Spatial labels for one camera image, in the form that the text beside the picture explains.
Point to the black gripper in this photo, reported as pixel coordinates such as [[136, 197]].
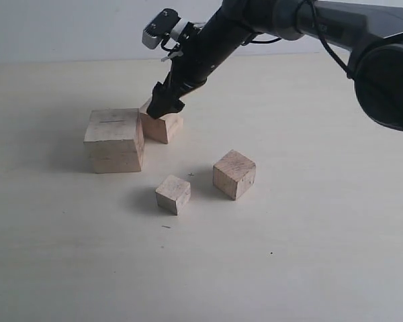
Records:
[[201, 52]]

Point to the second largest wooden cube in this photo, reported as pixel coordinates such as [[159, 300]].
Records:
[[161, 130]]

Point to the smallest wooden cube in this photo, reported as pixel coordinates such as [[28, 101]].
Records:
[[173, 194]]

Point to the third largest wooden cube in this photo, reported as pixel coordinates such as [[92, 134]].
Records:
[[234, 174]]

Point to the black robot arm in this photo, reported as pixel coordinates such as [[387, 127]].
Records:
[[366, 41]]

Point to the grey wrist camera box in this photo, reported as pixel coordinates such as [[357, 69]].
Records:
[[160, 26]]

